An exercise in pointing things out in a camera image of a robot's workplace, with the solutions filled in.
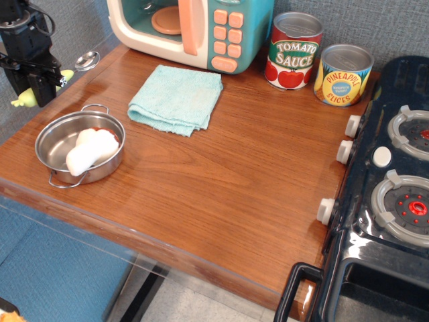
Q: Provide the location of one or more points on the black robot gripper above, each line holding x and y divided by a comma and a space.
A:
27, 61

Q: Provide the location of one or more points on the spoon with yellow handle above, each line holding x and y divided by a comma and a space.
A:
86, 62

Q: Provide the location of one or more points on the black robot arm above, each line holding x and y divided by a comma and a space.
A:
17, 13

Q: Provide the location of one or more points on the light blue folded cloth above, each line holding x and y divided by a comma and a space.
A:
176, 100

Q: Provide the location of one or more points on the toy microwave teal and cream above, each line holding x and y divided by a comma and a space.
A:
222, 36

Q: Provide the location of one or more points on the small metal pan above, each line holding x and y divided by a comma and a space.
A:
58, 138

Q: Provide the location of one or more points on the white toy food piece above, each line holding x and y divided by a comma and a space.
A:
92, 147

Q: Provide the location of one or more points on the orange object at corner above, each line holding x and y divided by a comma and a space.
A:
9, 312

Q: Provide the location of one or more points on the tomato sauce can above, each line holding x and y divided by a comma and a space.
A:
295, 41

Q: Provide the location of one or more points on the pineapple slices can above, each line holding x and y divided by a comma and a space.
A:
343, 73

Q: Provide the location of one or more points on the black toy stove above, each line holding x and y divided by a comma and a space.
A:
376, 250

